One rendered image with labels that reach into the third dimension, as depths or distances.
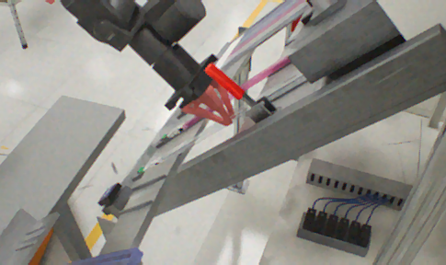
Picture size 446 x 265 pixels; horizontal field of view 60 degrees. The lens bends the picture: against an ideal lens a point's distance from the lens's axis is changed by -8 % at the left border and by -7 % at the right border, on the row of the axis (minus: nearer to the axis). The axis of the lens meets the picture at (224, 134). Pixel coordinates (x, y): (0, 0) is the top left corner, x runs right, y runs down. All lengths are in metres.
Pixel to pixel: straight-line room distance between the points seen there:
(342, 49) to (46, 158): 0.93
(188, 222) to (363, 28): 1.37
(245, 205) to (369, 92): 1.35
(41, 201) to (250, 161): 0.68
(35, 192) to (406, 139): 1.03
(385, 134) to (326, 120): 0.76
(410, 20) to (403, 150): 0.81
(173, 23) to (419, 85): 0.34
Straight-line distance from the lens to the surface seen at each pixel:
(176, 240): 1.68
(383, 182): 1.05
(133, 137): 2.08
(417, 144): 1.25
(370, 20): 0.46
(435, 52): 0.43
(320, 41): 0.48
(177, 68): 0.63
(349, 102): 0.47
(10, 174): 1.22
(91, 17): 0.61
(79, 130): 1.27
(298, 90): 0.57
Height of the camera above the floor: 1.42
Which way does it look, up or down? 44 degrees down
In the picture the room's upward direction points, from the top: straight up
